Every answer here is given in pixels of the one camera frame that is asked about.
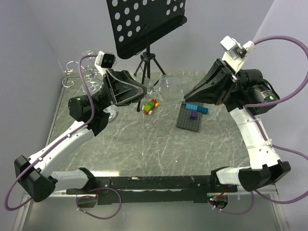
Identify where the purple lego brick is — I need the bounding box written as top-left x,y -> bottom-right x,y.
189,110 -> 198,120

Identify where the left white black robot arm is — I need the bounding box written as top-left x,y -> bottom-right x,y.
14,69 -> 147,202

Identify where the clear wine glass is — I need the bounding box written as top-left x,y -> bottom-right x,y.
83,77 -> 103,95

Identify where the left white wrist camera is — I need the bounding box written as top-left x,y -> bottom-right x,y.
94,51 -> 116,77

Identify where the chrome wine glass rack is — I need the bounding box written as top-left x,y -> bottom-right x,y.
61,50 -> 119,123

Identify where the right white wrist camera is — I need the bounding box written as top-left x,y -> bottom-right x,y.
220,36 -> 255,74

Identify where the blue lego brick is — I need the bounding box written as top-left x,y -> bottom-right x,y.
186,103 -> 208,114

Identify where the colourful lego toy car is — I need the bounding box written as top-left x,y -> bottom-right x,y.
142,99 -> 159,115

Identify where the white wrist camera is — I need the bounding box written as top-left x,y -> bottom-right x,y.
220,36 -> 255,74
94,51 -> 116,77

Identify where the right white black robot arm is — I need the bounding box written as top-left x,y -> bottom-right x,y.
184,59 -> 291,192

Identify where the purple cable loop under rail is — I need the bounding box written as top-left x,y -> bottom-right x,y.
76,187 -> 122,220

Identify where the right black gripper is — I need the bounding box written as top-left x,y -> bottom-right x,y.
183,59 -> 264,106

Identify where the grey lego baseplate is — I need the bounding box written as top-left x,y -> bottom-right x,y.
176,102 -> 208,132

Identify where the black perforated music stand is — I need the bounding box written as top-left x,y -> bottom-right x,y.
105,0 -> 188,112

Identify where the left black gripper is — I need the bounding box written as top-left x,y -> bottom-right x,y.
92,68 -> 152,112

